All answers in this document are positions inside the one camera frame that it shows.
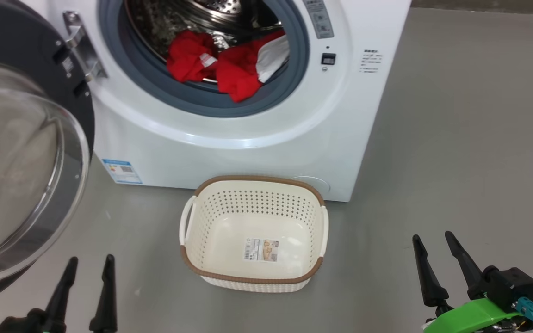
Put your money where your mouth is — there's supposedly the metal washing machine door hinge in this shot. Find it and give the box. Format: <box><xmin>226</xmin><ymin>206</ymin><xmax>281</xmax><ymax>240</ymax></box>
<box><xmin>62</xmin><ymin>11</ymin><xmax>108</xmax><ymax>83</ymax></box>

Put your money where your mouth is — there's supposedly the paper product label sticker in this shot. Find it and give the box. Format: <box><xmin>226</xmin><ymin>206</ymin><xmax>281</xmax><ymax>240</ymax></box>
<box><xmin>244</xmin><ymin>238</ymin><xmax>280</xmax><ymax>262</ymax></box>

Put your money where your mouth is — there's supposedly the cream perforated basket brown rim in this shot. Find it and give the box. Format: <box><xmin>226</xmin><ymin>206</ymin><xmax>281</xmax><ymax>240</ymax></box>
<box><xmin>179</xmin><ymin>175</ymin><xmax>329</xmax><ymax>293</ymax></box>

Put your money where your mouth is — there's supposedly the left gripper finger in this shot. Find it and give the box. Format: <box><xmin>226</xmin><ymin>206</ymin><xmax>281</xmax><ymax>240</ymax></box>
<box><xmin>43</xmin><ymin>257</ymin><xmax>79</xmax><ymax>324</ymax></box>
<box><xmin>89</xmin><ymin>254</ymin><xmax>118</xmax><ymax>333</ymax></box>

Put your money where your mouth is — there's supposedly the blue energy label sticker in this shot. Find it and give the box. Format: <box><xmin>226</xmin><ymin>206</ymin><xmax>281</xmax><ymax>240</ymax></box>
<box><xmin>102</xmin><ymin>159</ymin><xmax>143</xmax><ymax>185</ymax></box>

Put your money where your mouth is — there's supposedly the stainless steel washing machine drum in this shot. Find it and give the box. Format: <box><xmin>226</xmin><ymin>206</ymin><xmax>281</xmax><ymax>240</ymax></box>
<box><xmin>124</xmin><ymin>0</ymin><xmax>285</xmax><ymax>84</ymax></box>

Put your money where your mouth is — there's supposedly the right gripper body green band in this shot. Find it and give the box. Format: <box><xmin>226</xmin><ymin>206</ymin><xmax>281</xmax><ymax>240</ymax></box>
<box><xmin>423</xmin><ymin>297</ymin><xmax>533</xmax><ymax>333</ymax></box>

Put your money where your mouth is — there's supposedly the white front-load washing machine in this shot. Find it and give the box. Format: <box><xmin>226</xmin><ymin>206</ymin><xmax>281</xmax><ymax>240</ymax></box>
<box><xmin>17</xmin><ymin>0</ymin><xmax>412</xmax><ymax>203</ymax></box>

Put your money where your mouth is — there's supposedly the left gripper body dark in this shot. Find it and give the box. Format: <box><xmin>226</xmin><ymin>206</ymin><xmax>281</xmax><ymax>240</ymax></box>
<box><xmin>0</xmin><ymin>309</ymin><xmax>68</xmax><ymax>333</ymax></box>

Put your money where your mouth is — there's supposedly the round white filter cover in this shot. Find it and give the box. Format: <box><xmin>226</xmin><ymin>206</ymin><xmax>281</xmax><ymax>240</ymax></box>
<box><xmin>290</xmin><ymin>175</ymin><xmax>331</xmax><ymax>197</ymax></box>

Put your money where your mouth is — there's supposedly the black round glass washer door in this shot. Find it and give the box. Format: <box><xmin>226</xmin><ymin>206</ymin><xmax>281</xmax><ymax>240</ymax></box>
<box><xmin>0</xmin><ymin>0</ymin><xmax>96</xmax><ymax>311</ymax></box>

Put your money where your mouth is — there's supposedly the grey instruction sticker strip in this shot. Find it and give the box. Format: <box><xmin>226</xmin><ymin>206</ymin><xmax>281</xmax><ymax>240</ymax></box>
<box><xmin>303</xmin><ymin>0</ymin><xmax>335</xmax><ymax>39</ymax></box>

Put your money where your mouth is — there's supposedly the black text warning sticker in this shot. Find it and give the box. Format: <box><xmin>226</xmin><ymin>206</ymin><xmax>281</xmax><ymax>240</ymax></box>
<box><xmin>363</xmin><ymin>49</ymin><xmax>384</xmax><ymax>74</ymax></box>

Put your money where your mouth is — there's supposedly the red garment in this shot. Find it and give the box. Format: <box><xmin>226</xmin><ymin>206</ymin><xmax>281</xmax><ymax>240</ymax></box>
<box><xmin>166</xmin><ymin>30</ymin><xmax>290</xmax><ymax>103</ymax></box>

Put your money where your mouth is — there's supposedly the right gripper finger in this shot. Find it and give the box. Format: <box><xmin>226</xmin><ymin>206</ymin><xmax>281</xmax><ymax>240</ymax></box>
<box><xmin>412</xmin><ymin>234</ymin><xmax>450</xmax><ymax>308</ymax></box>
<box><xmin>445</xmin><ymin>231</ymin><xmax>484</xmax><ymax>300</ymax></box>

